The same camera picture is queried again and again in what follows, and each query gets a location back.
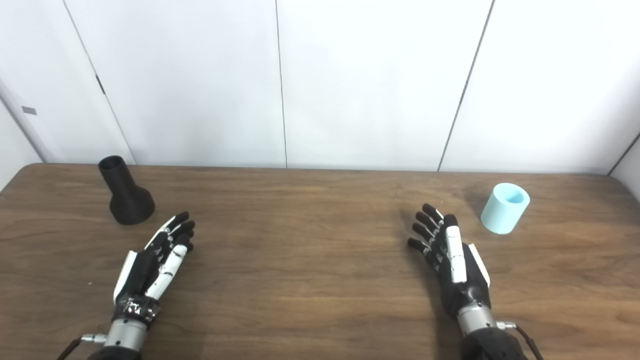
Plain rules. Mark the black funnel-shaped nozzle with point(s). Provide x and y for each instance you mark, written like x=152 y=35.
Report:
x=127 y=200

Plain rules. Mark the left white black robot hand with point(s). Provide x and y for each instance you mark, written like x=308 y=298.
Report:
x=145 y=270

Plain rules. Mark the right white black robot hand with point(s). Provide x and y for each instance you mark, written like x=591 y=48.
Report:
x=457 y=270

